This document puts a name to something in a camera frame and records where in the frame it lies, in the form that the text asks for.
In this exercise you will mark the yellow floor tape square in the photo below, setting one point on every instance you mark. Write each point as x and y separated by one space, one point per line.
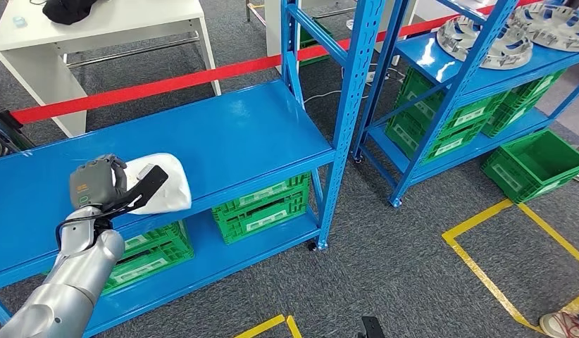
450 239
259 327

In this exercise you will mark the open green plastic crate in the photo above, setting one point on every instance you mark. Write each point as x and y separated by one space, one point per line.
509 177

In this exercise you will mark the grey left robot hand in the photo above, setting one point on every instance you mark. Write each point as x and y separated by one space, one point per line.
91 186

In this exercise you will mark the black stanchion post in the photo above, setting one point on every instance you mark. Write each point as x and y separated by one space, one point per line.
12 130

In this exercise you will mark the dark ringed round base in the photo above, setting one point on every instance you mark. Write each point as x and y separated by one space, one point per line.
0 149

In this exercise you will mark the white curved plastic part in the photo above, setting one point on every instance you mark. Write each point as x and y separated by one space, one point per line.
175 186

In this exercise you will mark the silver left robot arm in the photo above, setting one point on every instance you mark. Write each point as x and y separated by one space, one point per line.
70 284

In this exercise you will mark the white red-laced sneaker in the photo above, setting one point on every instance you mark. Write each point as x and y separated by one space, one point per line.
560 325

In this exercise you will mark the red barrier belt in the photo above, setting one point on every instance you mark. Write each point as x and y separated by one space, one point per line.
154 87

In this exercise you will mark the black cloth bundle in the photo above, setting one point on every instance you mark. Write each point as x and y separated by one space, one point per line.
68 11

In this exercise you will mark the blue metal shelf rack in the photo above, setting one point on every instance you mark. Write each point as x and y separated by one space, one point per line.
224 130
408 49

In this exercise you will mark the white table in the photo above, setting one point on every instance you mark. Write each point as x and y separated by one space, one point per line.
107 18

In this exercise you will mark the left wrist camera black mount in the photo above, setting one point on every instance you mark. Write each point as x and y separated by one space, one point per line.
154 184

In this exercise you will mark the black robot bracket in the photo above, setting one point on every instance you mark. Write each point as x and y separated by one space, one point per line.
371 329

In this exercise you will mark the white power strip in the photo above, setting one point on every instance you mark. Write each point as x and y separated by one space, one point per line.
376 75

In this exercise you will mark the small light blue object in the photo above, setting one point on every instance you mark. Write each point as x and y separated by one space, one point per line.
19 21

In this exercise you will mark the silver finned metal disc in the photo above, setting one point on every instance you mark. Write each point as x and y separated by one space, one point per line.
555 28
499 49

